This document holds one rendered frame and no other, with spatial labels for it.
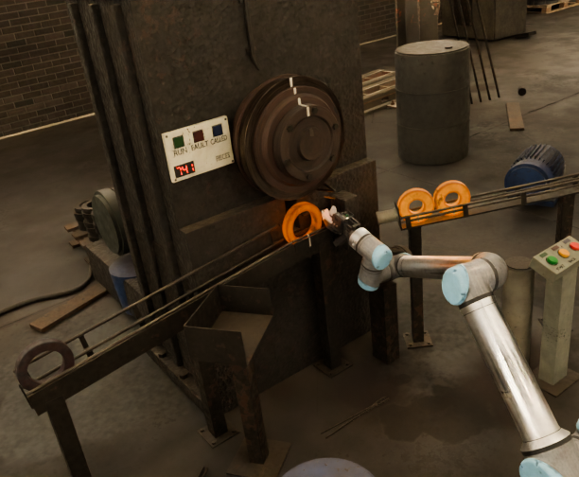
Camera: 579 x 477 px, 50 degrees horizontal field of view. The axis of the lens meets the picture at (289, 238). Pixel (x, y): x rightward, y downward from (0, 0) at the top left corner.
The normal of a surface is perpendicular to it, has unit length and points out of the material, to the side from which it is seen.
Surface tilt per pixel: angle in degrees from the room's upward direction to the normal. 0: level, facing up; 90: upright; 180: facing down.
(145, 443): 0
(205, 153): 90
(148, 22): 90
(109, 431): 0
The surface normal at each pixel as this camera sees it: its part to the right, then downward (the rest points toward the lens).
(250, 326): -0.14, -0.85
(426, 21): 0.58, 0.30
